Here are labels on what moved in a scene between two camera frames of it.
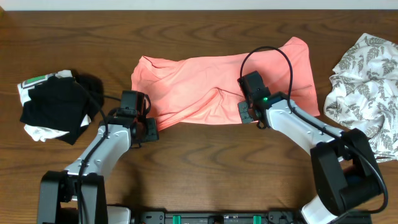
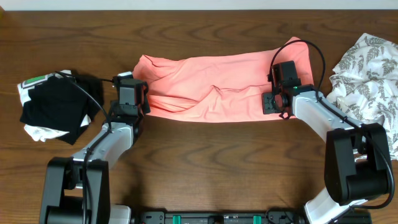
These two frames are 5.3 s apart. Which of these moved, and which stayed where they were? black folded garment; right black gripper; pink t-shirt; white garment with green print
Moved: right black gripper
Stayed: white garment with green print; pink t-shirt; black folded garment
